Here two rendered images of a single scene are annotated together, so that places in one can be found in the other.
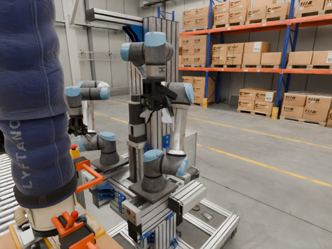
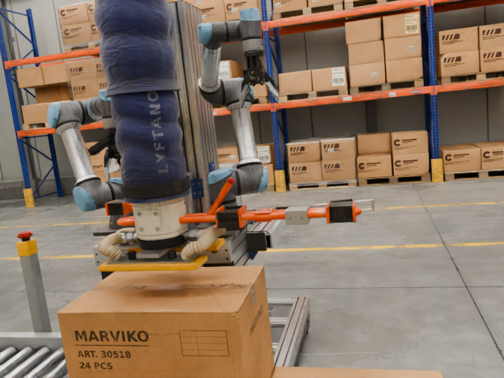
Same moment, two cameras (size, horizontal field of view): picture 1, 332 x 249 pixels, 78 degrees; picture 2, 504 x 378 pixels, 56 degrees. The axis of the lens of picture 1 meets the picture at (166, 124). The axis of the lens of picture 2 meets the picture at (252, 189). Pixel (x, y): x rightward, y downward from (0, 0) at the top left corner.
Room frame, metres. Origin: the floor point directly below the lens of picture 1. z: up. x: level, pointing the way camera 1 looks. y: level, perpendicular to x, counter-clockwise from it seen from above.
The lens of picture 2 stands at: (-0.80, 0.96, 1.51)
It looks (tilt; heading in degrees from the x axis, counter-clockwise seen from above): 9 degrees down; 332
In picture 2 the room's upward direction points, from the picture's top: 6 degrees counter-clockwise
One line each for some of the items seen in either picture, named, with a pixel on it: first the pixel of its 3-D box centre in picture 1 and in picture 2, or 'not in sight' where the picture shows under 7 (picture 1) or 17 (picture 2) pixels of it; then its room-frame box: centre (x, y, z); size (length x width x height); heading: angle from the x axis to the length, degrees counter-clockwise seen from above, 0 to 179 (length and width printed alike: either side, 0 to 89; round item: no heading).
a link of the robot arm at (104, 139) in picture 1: (106, 141); (119, 190); (1.44, 0.45, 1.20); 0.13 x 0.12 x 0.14; 102
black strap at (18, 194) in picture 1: (48, 183); (156, 185); (0.73, 0.49, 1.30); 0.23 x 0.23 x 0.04
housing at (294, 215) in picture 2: not in sight; (298, 215); (0.41, 0.15, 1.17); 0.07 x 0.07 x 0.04; 46
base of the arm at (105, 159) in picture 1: (108, 155); (124, 214); (1.44, 0.44, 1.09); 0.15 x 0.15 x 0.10
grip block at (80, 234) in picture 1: (77, 240); (231, 216); (0.56, 0.31, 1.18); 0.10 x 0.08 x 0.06; 136
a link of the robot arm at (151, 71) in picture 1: (156, 71); (253, 46); (0.77, 0.04, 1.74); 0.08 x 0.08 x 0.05
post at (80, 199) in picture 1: (80, 195); (43, 335); (1.75, 0.86, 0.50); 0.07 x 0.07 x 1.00; 47
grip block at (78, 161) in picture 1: (80, 163); (120, 207); (1.13, 0.53, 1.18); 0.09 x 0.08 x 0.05; 136
